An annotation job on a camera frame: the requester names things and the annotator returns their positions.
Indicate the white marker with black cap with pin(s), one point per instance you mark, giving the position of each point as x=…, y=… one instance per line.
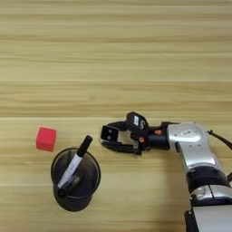
x=72, y=164

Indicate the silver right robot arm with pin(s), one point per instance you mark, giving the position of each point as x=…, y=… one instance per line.
x=199, y=154

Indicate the black mesh pen cup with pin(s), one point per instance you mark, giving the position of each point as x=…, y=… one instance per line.
x=72, y=204

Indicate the white block with black face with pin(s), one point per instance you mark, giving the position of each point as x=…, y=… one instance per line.
x=109, y=133

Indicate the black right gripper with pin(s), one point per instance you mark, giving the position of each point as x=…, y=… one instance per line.
x=154, y=139

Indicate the black pen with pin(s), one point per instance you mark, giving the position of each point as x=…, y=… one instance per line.
x=62, y=192

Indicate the red cube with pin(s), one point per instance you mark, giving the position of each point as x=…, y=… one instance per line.
x=46, y=139

